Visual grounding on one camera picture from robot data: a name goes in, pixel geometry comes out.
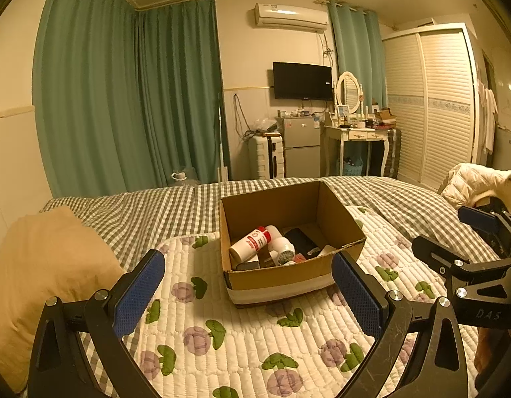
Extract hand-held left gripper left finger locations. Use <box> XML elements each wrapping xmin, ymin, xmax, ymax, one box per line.
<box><xmin>28</xmin><ymin>249</ymin><xmax>166</xmax><ymax>398</ymax></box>

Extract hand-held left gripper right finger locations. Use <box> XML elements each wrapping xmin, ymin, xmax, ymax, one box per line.
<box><xmin>331</xmin><ymin>251</ymin><xmax>469</xmax><ymax>398</ymax></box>

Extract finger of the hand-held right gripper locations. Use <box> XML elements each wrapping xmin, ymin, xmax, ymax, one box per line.
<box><xmin>412</xmin><ymin>234</ymin><xmax>511</xmax><ymax>286</ymax></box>
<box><xmin>458</xmin><ymin>206</ymin><xmax>511</xmax><ymax>258</ymax></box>

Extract cardboard box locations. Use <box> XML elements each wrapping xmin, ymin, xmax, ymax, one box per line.
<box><xmin>219</xmin><ymin>179</ymin><xmax>367</xmax><ymax>308</ymax></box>

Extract black case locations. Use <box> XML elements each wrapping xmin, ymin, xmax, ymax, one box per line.
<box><xmin>284</xmin><ymin>227</ymin><xmax>322</xmax><ymax>258</ymax></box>

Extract white round jar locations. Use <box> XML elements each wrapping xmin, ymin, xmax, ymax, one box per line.
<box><xmin>267</xmin><ymin>225</ymin><xmax>296</xmax><ymax>266</ymax></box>

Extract small dark box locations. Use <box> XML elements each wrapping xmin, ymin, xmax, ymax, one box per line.
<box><xmin>235</xmin><ymin>256</ymin><xmax>261</xmax><ymax>272</ymax></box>

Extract white bottle with red cap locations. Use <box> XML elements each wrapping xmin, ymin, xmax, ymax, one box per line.
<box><xmin>229</xmin><ymin>226</ymin><xmax>273</xmax><ymax>261</ymax></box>

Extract person's right forearm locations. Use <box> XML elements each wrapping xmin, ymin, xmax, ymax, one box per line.
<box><xmin>476</xmin><ymin>327</ymin><xmax>497</xmax><ymax>377</ymax></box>

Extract white puffy jacket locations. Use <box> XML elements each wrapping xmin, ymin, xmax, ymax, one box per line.
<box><xmin>440</xmin><ymin>163</ymin><xmax>511</xmax><ymax>210</ymax></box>

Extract tan pillow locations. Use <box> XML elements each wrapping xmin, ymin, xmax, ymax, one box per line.
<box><xmin>0</xmin><ymin>206</ymin><xmax>126</xmax><ymax>394</ymax></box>

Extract hanging white clothes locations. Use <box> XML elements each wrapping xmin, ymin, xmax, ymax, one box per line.
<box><xmin>477</xmin><ymin>81</ymin><xmax>498</xmax><ymax>154</ymax></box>

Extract dark suitcase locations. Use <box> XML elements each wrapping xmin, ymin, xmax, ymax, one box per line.
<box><xmin>384</xmin><ymin>128</ymin><xmax>402</xmax><ymax>179</ymax></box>

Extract white floral quilt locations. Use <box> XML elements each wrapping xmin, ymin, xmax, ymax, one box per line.
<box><xmin>84</xmin><ymin>205</ymin><xmax>480</xmax><ymax>398</ymax></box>

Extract white louvred wardrobe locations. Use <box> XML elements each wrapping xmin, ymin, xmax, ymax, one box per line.
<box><xmin>382</xmin><ymin>23</ymin><xmax>480</xmax><ymax>193</ymax></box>

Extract small brown box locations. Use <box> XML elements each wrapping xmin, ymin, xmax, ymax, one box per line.
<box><xmin>373</xmin><ymin>108</ymin><xmax>397</xmax><ymax>127</ymax></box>

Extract white dressing table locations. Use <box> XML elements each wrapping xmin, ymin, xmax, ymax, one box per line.
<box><xmin>322</xmin><ymin>122</ymin><xmax>391</xmax><ymax>177</ymax></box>

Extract small grey fridge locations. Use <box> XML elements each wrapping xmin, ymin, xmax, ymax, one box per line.
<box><xmin>276</xmin><ymin>116</ymin><xmax>322</xmax><ymax>179</ymax></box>

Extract white suitcase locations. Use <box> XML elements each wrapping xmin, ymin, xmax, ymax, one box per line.
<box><xmin>248</xmin><ymin>133</ymin><xmax>286</xmax><ymax>181</ymax></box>

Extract white oval vanity mirror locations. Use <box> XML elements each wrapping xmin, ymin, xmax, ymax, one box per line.
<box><xmin>335</xmin><ymin>72</ymin><xmax>362</xmax><ymax>114</ymax></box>

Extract green curtain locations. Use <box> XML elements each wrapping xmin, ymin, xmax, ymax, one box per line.
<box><xmin>135</xmin><ymin>0</ymin><xmax>230</xmax><ymax>185</ymax></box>
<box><xmin>327</xmin><ymin>0</ymin><xmax>388</xmax><ymax>108</ymax></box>
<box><xmin>33</xmin><ymin>0</ymin><xmax>142</xmax><ymax>197</ymax></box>

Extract white air conditioner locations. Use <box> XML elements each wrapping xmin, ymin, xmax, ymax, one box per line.
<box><xmin>255</xmin><ymin>3</ymin><xmax>328</xmax><ymax>32</ymax></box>

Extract black wall cable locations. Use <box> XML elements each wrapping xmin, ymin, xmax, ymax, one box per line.
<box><xmin>233</xmin><ymin>93</ymin><xmax>256</xmax><ymax>138</ymax></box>

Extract black wall television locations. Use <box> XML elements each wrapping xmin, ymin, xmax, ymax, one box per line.
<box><xmin>273</xmin><ymin>62</ymin><xmax>333</xmax><ymax>101</ymax></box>

